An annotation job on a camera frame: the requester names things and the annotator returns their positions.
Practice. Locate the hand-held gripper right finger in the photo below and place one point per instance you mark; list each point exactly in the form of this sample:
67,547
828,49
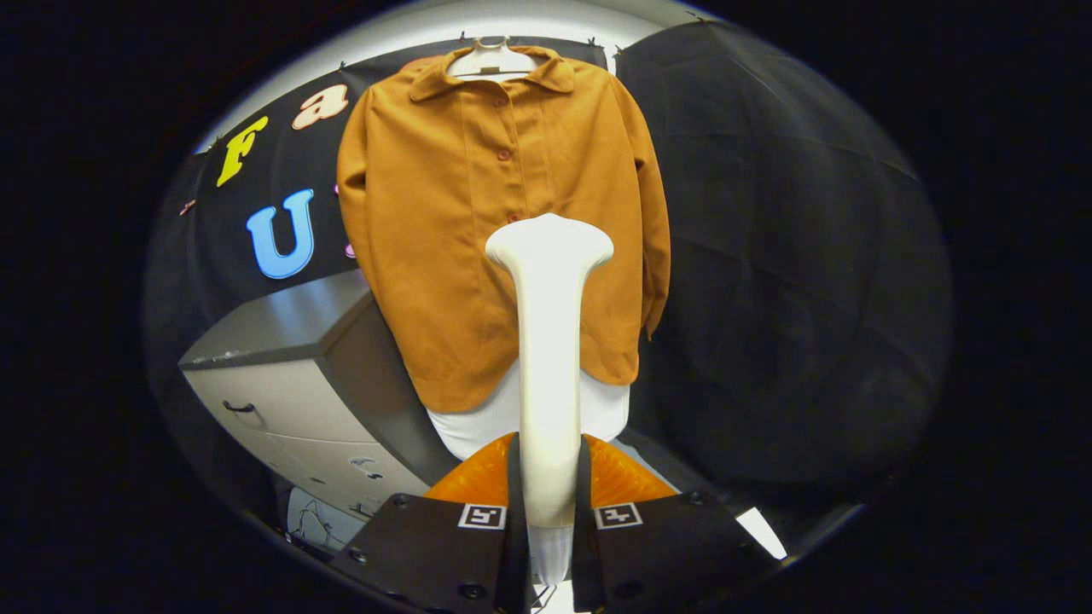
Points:
674,554

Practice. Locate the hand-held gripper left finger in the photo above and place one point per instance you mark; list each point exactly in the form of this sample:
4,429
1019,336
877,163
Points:
426,554

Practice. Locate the orange button-up shirt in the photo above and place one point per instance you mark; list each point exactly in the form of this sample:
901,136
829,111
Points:
426,256

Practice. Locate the grey drawer cabinet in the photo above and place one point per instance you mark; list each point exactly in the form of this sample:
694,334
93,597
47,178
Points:
281,401

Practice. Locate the black backdrop cloth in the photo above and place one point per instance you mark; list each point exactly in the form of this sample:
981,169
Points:
768,256

